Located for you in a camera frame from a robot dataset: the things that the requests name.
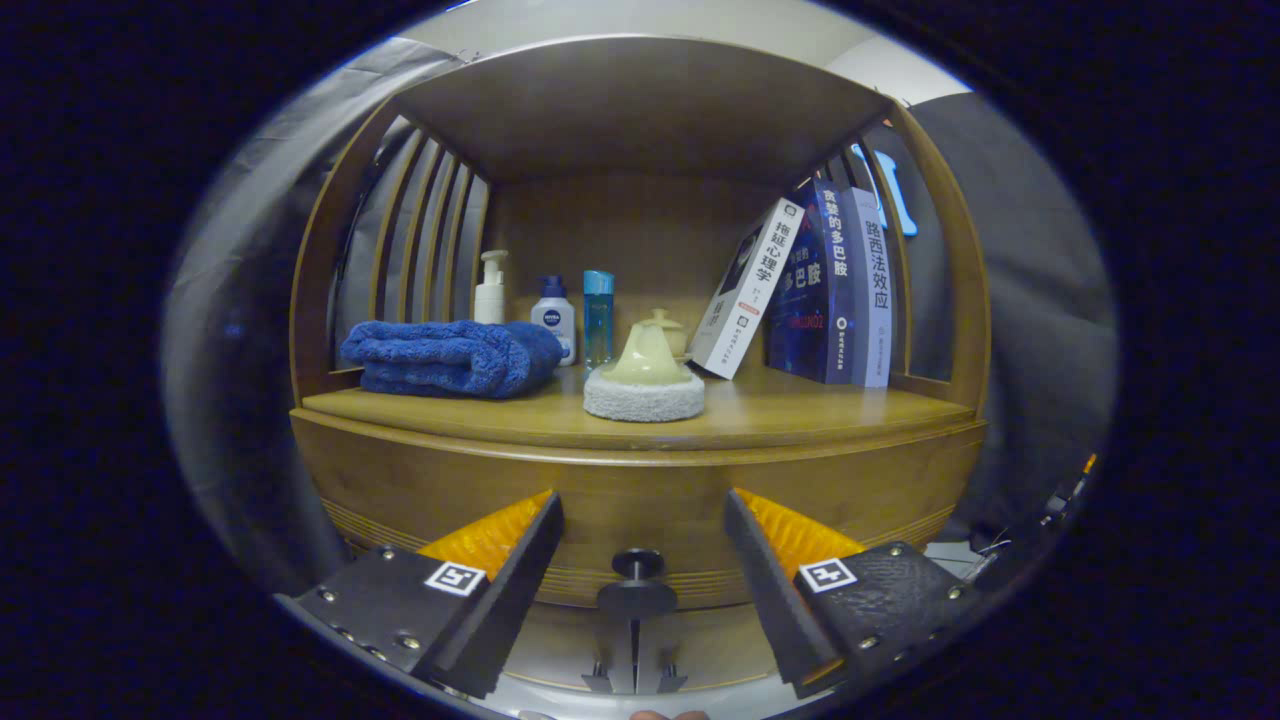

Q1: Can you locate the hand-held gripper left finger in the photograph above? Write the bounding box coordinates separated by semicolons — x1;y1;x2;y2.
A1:
275;490;566;701

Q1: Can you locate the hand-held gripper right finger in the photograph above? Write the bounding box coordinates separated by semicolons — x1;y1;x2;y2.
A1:
724;488;986;699

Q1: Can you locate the wooden drawer with black knob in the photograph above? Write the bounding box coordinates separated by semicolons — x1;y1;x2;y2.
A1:
292;412;989;621

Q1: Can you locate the cream brush with white pad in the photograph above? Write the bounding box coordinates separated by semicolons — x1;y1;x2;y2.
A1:
583;320;706;423

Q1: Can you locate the wooden cabinet door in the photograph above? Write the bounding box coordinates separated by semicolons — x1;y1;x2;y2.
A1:
500;600;633;693
638;600;783;693

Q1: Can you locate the wooden countertop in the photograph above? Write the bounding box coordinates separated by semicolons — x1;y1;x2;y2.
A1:
300;365;976;451

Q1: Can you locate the wooden cabinet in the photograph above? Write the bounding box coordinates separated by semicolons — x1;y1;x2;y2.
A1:
288;35;993;696

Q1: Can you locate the blue folded towel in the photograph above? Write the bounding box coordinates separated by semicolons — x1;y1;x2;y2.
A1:
340;319;564;400

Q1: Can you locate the white bottle with blue cap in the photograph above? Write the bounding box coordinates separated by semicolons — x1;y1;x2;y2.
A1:
530;276;578;367

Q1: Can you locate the cream lidded teacup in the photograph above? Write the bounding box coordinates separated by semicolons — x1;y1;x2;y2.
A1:
640;308;693;361

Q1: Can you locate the clear blue bottle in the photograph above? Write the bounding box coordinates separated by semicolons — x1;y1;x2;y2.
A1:
583;270;615;369

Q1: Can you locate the white pump bottle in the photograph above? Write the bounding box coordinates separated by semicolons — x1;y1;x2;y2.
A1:
474;250;509;325

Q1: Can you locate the dark blue book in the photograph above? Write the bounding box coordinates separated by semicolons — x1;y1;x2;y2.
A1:
765;180;859;385

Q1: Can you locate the white book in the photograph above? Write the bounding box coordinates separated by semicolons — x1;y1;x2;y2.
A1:
688;198;806;381

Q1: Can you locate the black device with orange tip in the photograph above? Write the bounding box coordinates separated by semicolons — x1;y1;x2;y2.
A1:
1040;455;1101;536

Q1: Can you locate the pale blue book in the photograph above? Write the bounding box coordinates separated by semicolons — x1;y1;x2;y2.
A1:
838;187;894;389

